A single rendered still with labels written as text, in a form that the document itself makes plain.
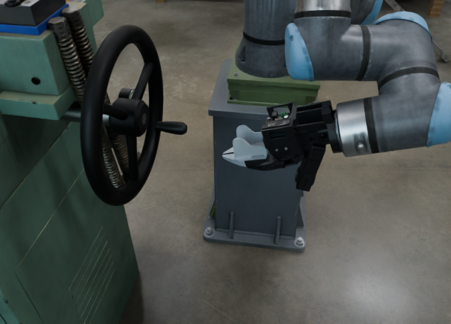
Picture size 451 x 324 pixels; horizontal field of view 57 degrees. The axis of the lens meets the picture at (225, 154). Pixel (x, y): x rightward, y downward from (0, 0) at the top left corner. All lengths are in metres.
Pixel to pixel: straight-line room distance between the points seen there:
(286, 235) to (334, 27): 0.97
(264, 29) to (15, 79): 0.65
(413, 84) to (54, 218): 0.68
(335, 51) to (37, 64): 0.44
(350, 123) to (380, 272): 0.94
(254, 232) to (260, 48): 0.68
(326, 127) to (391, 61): 0.14
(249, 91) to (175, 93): 1.17
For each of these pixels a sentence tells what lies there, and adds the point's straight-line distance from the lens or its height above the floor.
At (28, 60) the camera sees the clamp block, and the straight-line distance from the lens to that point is 0.65.
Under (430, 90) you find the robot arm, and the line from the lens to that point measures 0.68.
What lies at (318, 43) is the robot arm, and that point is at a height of 0.92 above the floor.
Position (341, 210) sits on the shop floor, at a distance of 1.68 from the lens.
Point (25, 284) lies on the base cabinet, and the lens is 0.86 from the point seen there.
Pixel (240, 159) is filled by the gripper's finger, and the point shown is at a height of 0.72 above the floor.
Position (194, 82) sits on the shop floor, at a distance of 2.38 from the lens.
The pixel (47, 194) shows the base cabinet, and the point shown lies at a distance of 0.85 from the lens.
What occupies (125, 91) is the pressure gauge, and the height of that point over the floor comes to 0.69.
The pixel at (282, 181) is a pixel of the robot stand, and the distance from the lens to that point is 1.32.
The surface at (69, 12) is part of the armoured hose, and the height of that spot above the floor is 0.97.
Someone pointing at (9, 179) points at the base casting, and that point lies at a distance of 0.75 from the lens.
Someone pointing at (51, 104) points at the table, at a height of 0.87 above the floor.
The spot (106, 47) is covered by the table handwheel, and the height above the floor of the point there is 0.95.
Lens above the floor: 1.20
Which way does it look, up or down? 40 degrees down
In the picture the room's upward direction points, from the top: straight up
